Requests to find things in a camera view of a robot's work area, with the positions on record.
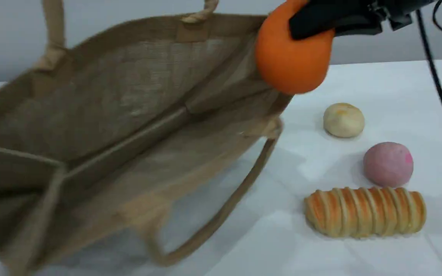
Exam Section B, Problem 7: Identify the brown jute tote bag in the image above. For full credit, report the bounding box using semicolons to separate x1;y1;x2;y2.
0;0;294;276

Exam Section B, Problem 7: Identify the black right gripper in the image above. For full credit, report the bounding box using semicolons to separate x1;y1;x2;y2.
289;0;437;41

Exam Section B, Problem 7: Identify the pink round bun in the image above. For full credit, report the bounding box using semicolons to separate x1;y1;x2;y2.
363;142;414;189

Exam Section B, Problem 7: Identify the pale yellow round bun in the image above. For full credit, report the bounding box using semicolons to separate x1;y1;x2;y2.
323;102;366;138

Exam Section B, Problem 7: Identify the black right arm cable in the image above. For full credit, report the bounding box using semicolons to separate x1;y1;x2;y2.
415;10;442;168

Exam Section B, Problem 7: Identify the striped long bread roll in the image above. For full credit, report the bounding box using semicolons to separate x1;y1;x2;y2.
304;186;427;239

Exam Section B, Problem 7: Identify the orange fruit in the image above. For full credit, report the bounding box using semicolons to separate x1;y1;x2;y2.
254;0;336;95

